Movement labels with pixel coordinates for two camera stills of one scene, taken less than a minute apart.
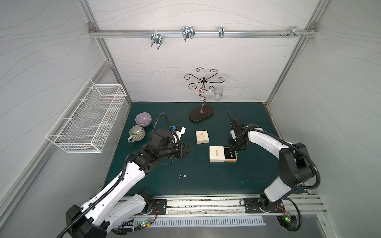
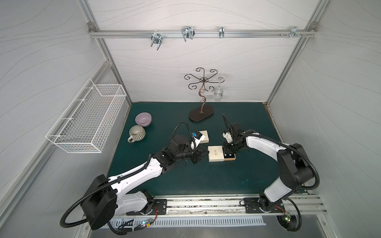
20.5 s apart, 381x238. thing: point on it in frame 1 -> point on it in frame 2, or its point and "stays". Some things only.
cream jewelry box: x=222 y=154 stays
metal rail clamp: x=188 y=32 stays
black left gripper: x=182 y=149 -> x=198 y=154
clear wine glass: x=219 y=92 stays
